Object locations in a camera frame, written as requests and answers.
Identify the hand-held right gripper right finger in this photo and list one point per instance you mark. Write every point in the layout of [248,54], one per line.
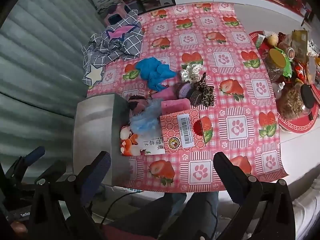
[232,182]

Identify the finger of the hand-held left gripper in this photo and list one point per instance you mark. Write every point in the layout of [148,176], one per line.
[36,153]
[53,170]

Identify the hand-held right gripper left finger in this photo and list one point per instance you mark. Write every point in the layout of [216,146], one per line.
[97,175]

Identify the grey cardboard box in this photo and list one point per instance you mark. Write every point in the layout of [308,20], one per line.
[95,135]

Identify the light blue fluffy cloth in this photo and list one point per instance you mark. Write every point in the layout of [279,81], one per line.
[147,120]

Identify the pink brown soft sock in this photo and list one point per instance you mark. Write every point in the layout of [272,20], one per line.
[137,103]

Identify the leopard print scrunchie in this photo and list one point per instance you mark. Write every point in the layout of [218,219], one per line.
[205,95]

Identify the purple brown knit scrunchie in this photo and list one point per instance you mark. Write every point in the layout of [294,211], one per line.
[183,90]

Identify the white dotted scrunchie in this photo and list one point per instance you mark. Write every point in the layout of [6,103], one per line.
[190,73]

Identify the person's left hand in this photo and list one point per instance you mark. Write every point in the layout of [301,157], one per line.
[18,227]

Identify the strawberry print pink tablecloth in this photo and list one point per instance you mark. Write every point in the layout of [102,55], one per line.
[240,130]

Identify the red patterned packet with barcode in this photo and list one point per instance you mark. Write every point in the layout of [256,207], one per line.
[172,127]

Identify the red round snack tray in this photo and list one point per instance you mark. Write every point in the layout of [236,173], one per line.
[300,127]

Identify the black lid jar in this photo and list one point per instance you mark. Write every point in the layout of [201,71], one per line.
[291,102]

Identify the green snack packet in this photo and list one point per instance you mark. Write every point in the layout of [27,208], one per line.
[288,68]

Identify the yellow lid jar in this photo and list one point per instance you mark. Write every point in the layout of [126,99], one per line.
[276,58]

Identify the grey checked star cloth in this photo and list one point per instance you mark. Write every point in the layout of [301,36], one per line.
[130,42]

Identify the brown paper packet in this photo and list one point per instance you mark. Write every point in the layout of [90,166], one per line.
[300,41]

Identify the pink plastic stool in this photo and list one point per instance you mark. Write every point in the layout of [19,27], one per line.
[113,17]

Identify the green plant decoration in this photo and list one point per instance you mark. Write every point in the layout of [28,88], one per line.
[290,0]

